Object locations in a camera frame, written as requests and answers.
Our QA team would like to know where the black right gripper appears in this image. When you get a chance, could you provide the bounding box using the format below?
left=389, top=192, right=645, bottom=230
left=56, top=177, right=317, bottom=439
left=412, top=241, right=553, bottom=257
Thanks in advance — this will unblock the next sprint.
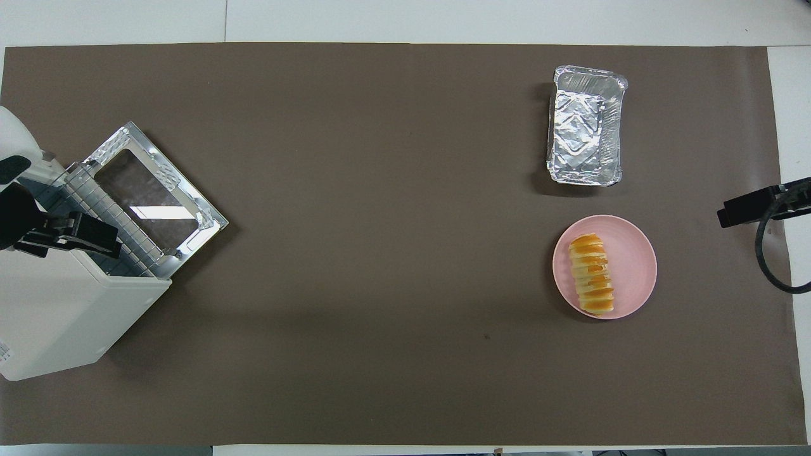
left=717, top=177, right=811, bottom=229

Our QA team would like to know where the aluminium foil tray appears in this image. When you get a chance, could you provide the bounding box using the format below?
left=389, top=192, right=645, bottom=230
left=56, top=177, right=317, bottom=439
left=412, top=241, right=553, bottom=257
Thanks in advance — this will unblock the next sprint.
left=546, top=65, right=629, bottom=187

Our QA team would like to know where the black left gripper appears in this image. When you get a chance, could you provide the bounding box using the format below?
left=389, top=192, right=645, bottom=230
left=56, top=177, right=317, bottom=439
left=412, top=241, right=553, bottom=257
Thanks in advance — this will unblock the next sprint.
left=0, top=184, right=122, bottom=258

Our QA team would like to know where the brown table mat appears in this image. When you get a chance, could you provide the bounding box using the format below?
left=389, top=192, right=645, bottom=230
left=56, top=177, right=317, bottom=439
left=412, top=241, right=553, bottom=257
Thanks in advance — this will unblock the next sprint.
left=0, top=42, right=808, bottom=446

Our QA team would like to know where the golden ridged bread roll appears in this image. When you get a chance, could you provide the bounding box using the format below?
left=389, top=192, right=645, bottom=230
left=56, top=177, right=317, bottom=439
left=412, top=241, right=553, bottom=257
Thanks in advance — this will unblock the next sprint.
left=568, top=233, right=616, bottom=315

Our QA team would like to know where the cream toaster oven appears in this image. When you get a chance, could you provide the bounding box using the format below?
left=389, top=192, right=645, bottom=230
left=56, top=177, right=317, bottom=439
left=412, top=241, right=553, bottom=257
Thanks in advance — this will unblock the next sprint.
left=0, top=161, right=173, bottom=382

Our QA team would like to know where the pink round plate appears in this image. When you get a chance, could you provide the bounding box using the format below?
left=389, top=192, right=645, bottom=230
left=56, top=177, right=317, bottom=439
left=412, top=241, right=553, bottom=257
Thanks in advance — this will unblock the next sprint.
left=552, top=215, right=658, bottom=320

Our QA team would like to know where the glass oven door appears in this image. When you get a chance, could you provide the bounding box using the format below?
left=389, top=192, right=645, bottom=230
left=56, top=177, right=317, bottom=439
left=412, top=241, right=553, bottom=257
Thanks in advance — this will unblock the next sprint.
left=81, top=122, right=229, bottom=279

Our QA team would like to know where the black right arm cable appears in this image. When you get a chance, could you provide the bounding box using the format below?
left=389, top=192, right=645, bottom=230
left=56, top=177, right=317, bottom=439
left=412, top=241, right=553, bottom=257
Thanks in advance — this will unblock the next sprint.
left=755, top=187, right=811, bottom=294

